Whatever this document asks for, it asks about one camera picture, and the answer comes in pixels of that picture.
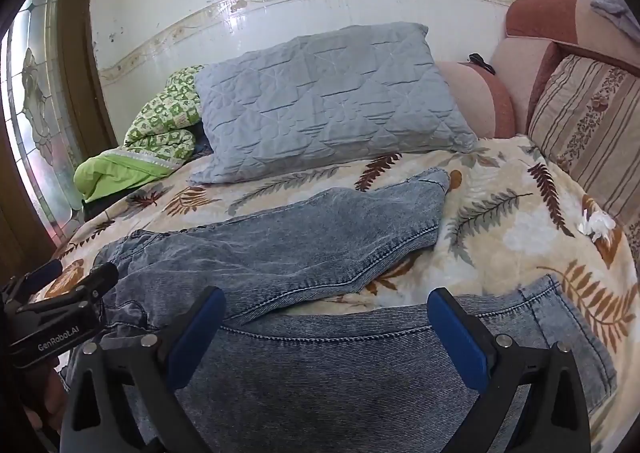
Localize striped floral cushion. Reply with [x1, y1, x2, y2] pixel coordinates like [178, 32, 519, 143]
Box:
[527, 54, 640, 234]

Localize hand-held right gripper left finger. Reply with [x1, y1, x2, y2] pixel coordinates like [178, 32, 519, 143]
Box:
[60, 285, 228, 453]

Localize wooden door frame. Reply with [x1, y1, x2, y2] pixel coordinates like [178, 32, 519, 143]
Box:
[60, 0, 118, 148]

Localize grey cloth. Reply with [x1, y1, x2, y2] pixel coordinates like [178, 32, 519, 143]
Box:
[590, 0, 640, 41]

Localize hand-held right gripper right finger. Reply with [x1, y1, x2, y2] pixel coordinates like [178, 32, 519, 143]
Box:
[426, 287, 593, 453]

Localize dark cloth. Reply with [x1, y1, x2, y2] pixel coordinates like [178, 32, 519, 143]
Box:
[190, 125, 216, 158]

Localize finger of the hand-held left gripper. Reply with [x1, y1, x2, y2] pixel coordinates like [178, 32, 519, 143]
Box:
[15, 261, 120, 320]
[0, 259, 64, 306]

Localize grey quilted pillow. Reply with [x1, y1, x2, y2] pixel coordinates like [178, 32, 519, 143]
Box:
[187, 23, 481, 185]

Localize green patterned quilt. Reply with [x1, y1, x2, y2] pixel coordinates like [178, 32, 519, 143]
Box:
[73, 65, 207, 204]

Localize blue denim pants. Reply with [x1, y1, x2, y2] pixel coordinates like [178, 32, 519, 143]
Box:
[65, 169, 618, 453]

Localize pink round bolster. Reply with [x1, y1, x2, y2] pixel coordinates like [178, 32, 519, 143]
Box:
[435, 60, 516, 140]

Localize leaf print blanket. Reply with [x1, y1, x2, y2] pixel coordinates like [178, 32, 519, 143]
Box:
[30, 135, 640, 453]

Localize pink padded headboard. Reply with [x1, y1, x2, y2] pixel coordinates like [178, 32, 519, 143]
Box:
[492, 0, 640, 134]

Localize white crumpled tissue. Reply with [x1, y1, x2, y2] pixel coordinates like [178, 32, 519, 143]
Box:
[577, 208, 617, 241]

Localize black hair clip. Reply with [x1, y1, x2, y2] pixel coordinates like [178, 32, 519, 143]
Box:
[467, 53, 496, 74]

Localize stained glass pane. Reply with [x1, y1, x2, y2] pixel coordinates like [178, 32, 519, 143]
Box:
[0, 0, 86, 239]

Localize person's left hand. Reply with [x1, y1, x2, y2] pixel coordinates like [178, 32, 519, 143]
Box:
[20, 358, 71, 440]

